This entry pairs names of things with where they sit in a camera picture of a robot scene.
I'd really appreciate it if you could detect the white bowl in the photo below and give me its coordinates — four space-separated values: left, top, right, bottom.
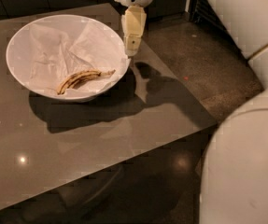
5 14 131 104

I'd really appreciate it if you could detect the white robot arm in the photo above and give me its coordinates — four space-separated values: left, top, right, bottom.
199 0 268 224

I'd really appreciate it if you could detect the dark appliance with vent grille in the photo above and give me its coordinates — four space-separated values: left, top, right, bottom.
188 0 231 33

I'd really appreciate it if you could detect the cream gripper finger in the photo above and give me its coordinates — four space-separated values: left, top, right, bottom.
121 6 147 57

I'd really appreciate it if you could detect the brown spotted banana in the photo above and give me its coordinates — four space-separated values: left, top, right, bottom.
56 70 115 95

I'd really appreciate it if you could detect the white crumpled paper liner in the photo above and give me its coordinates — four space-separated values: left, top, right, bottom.
29 21 129 100

